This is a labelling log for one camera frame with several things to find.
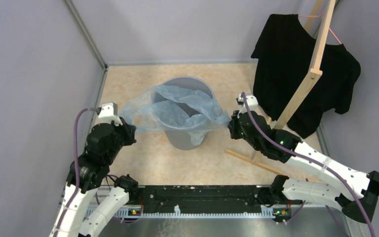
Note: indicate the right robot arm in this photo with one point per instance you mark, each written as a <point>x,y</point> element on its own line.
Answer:
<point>354,193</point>

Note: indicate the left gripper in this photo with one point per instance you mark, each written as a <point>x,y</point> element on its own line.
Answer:
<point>130,130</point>

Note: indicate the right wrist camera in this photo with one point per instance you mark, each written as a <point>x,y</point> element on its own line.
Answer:
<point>250,103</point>

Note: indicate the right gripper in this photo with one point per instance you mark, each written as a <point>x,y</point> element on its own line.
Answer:
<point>233,126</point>

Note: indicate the pink clothes hanger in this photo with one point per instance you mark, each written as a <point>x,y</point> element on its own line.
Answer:
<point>335,34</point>

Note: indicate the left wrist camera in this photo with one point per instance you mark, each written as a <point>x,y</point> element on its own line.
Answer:
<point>108,113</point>

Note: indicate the grey plastic trash bin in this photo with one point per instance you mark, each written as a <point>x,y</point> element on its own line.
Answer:
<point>181,139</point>

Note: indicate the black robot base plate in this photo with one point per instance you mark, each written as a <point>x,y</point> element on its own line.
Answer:
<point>207,199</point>

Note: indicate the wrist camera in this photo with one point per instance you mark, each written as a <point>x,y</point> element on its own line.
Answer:
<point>108,113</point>
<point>250,103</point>

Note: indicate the light blue plastic trash bag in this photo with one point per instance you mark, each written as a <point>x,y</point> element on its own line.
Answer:
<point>156,109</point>

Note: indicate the wooden clothes stand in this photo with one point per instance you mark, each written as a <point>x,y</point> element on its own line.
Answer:
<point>311,78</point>

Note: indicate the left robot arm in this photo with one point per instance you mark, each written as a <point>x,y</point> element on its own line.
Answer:
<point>85,177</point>

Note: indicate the black t-shirt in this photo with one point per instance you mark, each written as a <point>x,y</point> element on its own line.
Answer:
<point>283,51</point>

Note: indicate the grey slotted cable duct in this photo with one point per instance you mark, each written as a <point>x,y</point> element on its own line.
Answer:
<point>177,214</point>

